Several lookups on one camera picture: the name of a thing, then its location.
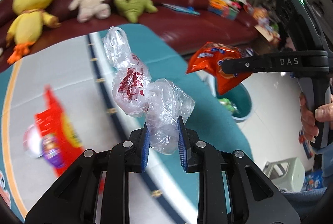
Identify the orange snack wrapper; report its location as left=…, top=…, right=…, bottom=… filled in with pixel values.
left=186, top=41, right=252, bottom=94

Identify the white plastic egg half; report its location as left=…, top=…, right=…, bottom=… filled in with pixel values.
left=22, top=124, right=43, bottom=159

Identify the red fruit plastic bag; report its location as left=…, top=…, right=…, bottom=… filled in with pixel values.
left=34, top=85, right=84, bottom=176

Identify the clear plastic bag red print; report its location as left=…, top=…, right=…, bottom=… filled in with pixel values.
left=103, top=27, right=195, bottom=155

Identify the person blue sleeve forearm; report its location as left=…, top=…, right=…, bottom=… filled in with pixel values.
left=322, top=144, right=333, bottom=187

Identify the blue grey trash bin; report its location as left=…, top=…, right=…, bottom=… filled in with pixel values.
left=216, top=83, right=253, bottom=123

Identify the person right hand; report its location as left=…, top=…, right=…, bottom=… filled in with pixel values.
left=299, top=93, right=333, bottom=142

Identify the cardboard toy box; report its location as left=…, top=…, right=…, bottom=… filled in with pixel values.
left=252, top=7, right=281, bottom=45

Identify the green snack wrapper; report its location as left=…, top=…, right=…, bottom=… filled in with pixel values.
left=219, top=98, right=239, bottom=114

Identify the grey plastic stool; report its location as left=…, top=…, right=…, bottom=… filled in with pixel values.
left=263, top=157, right=305, bottom=192

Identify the colourful toy block pile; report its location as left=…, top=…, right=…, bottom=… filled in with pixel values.
left=208, top=0, right=247, bottom=20

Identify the blue flat book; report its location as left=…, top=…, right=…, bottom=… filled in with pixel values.
left=162, top=3, right=200, bottom=16

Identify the teal Steelers table cloth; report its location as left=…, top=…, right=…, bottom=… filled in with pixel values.
left=1, top=25, right=251, bottom=223

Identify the dark red leather sofa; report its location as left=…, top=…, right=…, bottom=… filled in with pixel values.
left=0, top=0, right=261, bottom=74

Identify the beige lamb plush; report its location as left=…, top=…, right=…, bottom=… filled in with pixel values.
left=68, top=0, right=111, bottom=23

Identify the yellow duck plush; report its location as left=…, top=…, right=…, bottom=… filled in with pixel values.
left=6, top=0, right=61, bottom=65

